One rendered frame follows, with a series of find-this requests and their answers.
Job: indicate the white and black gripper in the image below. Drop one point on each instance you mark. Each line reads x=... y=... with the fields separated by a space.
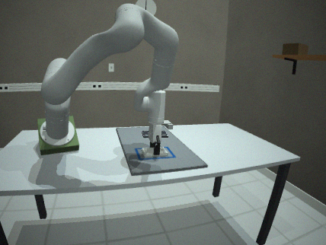
x=155 y=136

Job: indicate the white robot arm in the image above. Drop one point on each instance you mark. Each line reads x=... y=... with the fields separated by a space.
x=63 y=76

